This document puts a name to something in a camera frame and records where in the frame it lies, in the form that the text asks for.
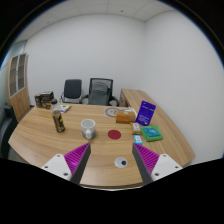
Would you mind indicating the white and grey mug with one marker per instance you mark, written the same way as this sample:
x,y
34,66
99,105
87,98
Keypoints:
x,y
88,127

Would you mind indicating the small blue box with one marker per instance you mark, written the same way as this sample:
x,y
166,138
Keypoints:
x,y
138,139

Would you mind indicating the clear bottle with dark label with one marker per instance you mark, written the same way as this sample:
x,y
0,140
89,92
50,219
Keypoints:
x,y
58,122

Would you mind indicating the green and white leaflet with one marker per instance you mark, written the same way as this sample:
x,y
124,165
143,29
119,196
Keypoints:
x,y
64,108

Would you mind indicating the small tan box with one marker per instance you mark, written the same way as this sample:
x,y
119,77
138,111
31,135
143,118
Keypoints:
x,y
136,128

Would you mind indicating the wooden side desk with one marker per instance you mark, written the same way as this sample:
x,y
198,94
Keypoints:
x,y
131,96

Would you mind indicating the orange-brown wooden box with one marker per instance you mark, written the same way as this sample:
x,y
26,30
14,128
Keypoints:
x,y
125,117

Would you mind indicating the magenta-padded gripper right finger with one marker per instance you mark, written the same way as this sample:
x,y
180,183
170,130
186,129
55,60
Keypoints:
x,y
146,159

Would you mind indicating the grey mesh-back office chair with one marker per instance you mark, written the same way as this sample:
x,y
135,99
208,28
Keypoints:
x,y
100,91

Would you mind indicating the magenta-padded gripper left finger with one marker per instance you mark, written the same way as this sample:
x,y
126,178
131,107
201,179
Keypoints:
x,y
77,158

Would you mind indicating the flat round red coaster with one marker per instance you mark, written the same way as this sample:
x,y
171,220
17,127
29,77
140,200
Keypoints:
x,y
114,134

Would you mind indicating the black carton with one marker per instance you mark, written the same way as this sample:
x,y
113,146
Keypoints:
x,y
47,95

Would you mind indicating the dark brown carton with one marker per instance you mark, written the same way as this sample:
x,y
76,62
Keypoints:
x,y
38,101

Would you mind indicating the wooden shelf cabinet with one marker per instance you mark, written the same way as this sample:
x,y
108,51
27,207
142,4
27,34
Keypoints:
x,y
19,100

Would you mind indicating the black armchair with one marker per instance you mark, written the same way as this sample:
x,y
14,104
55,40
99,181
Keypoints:
x,y
6,130

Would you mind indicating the purple standing card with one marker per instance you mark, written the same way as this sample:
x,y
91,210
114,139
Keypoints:
x,y
145,113

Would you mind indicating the green flat box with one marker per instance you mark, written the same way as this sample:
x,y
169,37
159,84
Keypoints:
x,y
152,133

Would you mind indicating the black office chair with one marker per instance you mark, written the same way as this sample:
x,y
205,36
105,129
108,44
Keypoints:
x,y
72,88

